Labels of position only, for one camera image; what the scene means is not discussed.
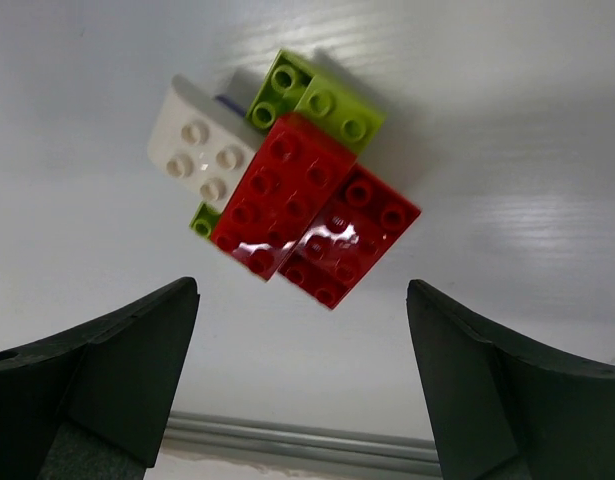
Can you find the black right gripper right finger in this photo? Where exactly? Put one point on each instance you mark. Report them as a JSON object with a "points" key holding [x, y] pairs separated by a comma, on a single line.
{"points": [[505, 406]]}

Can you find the large red lego brick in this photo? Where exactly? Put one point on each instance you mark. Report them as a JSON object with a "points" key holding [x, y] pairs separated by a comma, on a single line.
{"points": [[294, 173]]}

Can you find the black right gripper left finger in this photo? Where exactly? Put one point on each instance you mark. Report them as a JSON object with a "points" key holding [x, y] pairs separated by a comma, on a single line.
{"points": [[93, 401]]}

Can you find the green lego plate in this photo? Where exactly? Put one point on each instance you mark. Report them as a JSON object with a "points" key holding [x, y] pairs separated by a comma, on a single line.
{"points": [[294, 84]]}

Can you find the white lego brick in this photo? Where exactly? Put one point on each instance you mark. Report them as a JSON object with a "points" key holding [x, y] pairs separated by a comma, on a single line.
{"points": [[202, 144]]}

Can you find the aluminium front rail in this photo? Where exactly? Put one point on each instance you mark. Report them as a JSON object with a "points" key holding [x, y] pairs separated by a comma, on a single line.
{"points": [[335, 449]]}

